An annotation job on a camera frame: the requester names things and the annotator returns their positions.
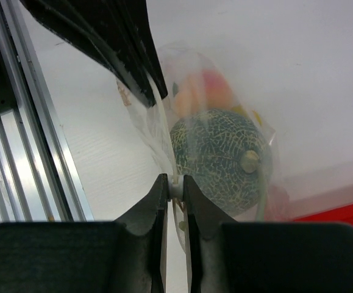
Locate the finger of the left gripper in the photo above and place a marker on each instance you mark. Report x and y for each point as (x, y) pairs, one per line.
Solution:
(66, 20)
(124, 27)

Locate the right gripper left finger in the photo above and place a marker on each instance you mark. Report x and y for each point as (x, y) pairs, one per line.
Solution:
(124, 255)

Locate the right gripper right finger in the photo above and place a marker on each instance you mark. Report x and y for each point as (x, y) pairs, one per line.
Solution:
(224, 255)

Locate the green netted melon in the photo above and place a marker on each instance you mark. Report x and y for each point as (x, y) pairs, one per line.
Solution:
(225, 153)

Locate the orange peach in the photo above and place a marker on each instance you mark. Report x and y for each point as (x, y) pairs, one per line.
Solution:
(206, 89)

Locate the clear zip top bag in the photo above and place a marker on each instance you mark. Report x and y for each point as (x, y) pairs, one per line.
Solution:
(154, 126)

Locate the yellow star fruit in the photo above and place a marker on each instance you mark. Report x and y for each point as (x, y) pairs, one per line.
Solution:
(252, 114)

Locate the red plastic tray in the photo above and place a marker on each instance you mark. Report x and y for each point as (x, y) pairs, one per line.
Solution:
(327, 207)

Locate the aluminium rail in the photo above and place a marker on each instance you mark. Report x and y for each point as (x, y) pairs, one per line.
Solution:
(38, 178)

